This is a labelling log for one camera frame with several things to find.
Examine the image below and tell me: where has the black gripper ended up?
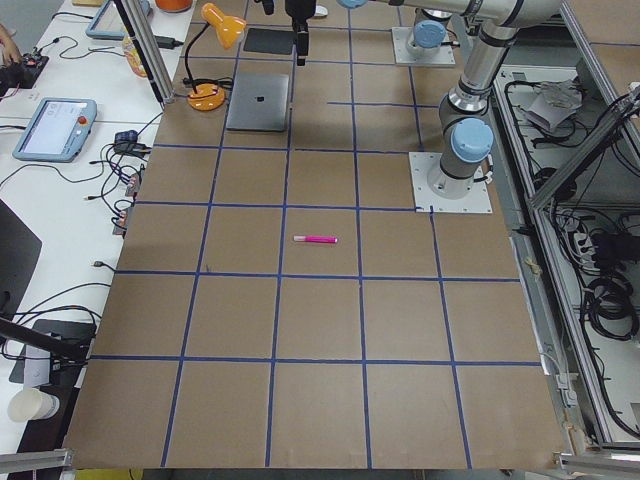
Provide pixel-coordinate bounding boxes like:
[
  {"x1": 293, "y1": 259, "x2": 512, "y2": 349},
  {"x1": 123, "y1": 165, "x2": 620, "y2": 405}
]
[{"x1": 285, "y1": 0, "x2": 316, "y2": 66}]

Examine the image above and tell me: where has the white computer mouse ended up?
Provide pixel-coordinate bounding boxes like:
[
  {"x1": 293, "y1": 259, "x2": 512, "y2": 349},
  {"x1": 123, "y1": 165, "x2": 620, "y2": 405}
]
[{"x1": 313, "y1": 4, "x2": 328, "y2": 19}]

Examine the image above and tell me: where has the pink highlighter pen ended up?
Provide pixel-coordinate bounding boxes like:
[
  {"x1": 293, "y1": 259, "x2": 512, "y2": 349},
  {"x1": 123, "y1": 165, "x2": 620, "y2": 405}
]
[{"x1": 292, "y1": 235, "x2": 339, "y2": 244}]

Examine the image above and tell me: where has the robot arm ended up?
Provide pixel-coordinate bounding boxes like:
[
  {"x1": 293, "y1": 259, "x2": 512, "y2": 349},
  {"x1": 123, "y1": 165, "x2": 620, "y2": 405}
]
[
  {"x1": 404, "y1": 1, "x2": 560, "y2": 200},
  {"x1": 284, "y1": 1, "x2": 457, "y2": 68}
]

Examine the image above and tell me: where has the black mousepad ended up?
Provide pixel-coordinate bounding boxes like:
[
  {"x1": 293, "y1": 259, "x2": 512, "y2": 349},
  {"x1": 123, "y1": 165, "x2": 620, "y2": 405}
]
[{"x1": 243, "y1": 27, "x2": 294, "y2": 55}]

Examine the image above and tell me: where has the silver closed laptop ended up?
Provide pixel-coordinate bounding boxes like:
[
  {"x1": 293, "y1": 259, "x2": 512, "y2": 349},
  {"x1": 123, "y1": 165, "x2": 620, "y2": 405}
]
[{"x1": 226, "y1": 72, "x2": 290, "y2": 132}]

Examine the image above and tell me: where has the orange desk lamp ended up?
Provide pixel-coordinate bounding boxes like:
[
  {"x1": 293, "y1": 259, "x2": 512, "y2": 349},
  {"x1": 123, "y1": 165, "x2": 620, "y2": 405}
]
[{"x1": 182, "y1": 2, "x2": 248, "y2": 112}]

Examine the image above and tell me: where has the orange drink bottle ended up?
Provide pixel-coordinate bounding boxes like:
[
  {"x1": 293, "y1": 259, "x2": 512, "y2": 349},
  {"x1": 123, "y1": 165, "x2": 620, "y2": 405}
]
[{"x1": 122, "y1": 34, "x2": 147, "y2": 78}]

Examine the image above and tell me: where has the blue teach pendant far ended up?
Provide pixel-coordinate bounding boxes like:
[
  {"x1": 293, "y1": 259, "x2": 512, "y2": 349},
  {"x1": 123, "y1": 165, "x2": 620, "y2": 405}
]
[{"x1": 85, "y1": 0, "x2": 125, "y2": 41}]

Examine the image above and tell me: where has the blue teach pendant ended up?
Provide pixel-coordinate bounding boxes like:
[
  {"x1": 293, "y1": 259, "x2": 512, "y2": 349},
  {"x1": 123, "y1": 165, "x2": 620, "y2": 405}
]
[
  {"x1": 12, "y1": 97, "x2": 97, "y2": 163},
  {"x1": 85, "y1": 0, "x2": 125, "y2": 41}
]

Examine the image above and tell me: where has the blue teach pendant near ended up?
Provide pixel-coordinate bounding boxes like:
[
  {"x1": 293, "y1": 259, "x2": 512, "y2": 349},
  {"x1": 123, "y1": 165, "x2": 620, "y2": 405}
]
[{"x1": 12, "y1": 97, "x2": 97, "y2": 163}]

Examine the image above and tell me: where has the black monitor corner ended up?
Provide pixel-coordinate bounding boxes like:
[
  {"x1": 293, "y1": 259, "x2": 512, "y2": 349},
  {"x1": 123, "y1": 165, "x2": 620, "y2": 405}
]
[{"x1": 0, "y1": 202, "x2": 42, "y2": 320}]

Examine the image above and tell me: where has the white paper cup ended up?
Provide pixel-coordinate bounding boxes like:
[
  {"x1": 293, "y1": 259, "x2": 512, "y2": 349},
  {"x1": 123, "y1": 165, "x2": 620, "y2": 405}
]
[{"x1": 7, "y1": 388, "x2": 60, "y2": 422}]

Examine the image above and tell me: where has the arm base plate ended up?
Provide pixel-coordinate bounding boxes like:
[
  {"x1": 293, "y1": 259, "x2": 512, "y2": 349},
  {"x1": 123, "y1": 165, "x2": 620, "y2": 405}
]
[
  {"x1": 409, "y1": 152, "x2": 493, "y2": 214},
  {"x1": 391, "y1": 27, "x2": 456, "y2": 68}
]

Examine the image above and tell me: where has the aluminium frame post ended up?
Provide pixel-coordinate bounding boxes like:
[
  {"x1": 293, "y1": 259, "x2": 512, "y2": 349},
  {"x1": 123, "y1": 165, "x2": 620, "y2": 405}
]
[{"x1": 114, "y1": 0, "x2": 175, "y2": 105}]

